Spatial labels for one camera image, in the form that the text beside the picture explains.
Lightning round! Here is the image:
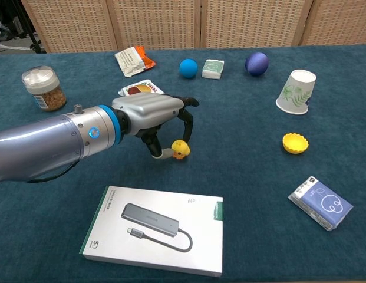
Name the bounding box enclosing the clear jar of nuts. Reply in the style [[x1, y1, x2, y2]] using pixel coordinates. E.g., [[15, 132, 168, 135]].
[[21, 65, 68, 112]]

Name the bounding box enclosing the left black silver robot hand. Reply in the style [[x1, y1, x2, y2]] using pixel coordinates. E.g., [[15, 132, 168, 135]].
[[111, 93, 200, 160]]

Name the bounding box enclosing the yellow round disc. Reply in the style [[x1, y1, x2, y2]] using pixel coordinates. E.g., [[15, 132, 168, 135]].
[[282, 132, 309, 155]]

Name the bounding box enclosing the blue ball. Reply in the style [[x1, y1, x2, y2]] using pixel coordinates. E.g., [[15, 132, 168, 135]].
[[179, 58, 199, 80]]

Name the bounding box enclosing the blue tissue pack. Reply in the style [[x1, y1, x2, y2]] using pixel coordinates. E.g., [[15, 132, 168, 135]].
[[287, 176, 354, 232]]

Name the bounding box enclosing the white paper cup leaf print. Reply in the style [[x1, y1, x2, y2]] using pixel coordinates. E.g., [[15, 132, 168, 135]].
[[275, 69, 317, 116]]

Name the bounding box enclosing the black tripod stand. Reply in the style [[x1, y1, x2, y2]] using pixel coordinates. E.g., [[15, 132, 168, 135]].
[[5, 0, 48, 54]]

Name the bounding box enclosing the small yellow orange toy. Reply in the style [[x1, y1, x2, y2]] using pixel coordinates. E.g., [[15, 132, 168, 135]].
[[171, 139, 191, 161]]

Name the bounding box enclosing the orange white snack packet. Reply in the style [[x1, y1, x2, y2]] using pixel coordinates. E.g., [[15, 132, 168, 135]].
[[114, 45, 157, 78]]

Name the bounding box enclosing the wicker folding screen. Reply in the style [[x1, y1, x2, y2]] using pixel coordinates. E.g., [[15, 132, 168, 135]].
[[20, 0, 366, 54]]

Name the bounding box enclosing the white USB hub box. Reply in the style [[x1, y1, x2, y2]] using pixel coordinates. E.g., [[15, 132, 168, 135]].
[[79, 185, 225, 278]]

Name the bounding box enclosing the purple egg-shaped ball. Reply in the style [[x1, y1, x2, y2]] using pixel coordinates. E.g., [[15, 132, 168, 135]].
[[245, 52, 270, 78]]

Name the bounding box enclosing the green tissue pack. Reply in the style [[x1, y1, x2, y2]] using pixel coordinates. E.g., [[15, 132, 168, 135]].
[[201, 58, 225, 81]]

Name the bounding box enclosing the blue table mat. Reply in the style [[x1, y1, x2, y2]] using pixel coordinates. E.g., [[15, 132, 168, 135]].
[[0, 44, 366, 283]]

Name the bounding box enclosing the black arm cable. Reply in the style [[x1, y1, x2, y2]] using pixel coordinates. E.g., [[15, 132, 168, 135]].
[[22, 161, 77, 184]]

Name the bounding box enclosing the burger print snack packet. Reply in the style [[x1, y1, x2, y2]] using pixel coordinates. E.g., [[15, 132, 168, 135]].
[[117, 80, 166, 97]]

